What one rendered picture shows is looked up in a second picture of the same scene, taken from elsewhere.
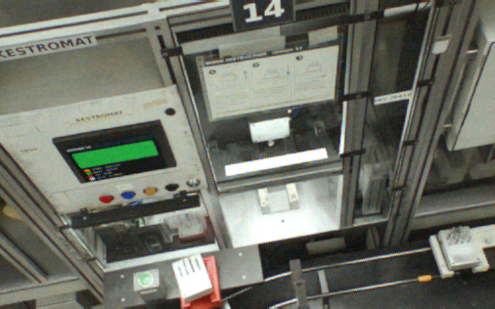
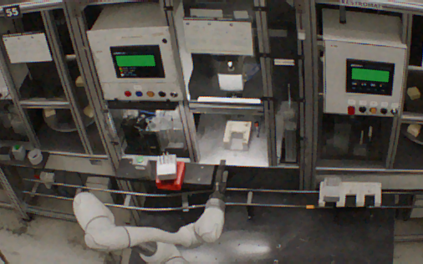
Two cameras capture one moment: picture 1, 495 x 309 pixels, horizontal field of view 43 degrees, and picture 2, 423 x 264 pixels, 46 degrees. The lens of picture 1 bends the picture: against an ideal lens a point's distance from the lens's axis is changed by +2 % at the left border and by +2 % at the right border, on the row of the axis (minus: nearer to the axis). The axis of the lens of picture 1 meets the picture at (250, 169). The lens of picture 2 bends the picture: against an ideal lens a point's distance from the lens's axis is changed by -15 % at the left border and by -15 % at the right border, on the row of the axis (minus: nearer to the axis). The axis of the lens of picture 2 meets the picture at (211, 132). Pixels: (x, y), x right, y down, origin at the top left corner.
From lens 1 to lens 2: 130 cm
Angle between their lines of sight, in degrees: 17
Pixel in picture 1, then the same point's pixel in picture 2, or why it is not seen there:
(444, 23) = (301, 23)
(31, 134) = (102, 42)
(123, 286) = (129, 167)
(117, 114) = (140, 38)
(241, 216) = (211, 147)
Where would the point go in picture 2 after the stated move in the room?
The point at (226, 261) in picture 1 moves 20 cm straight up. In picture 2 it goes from (191, 169) to (186, 144)
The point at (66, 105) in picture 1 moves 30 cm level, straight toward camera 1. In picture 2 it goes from (119, 28) to (124, 66)
